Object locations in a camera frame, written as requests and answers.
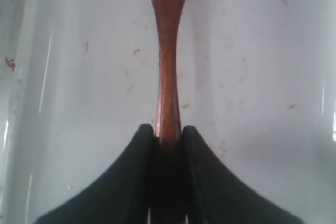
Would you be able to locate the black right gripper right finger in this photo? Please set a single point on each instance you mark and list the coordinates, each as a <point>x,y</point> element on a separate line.
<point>217,195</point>

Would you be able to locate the brown wooden spoon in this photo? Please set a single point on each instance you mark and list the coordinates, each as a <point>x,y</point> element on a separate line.
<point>168,126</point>

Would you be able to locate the white rectangular plastic tray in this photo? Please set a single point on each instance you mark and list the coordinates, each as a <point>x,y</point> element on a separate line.
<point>256,77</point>

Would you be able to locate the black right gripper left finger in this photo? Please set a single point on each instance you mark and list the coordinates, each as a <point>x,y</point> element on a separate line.
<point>119,195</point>

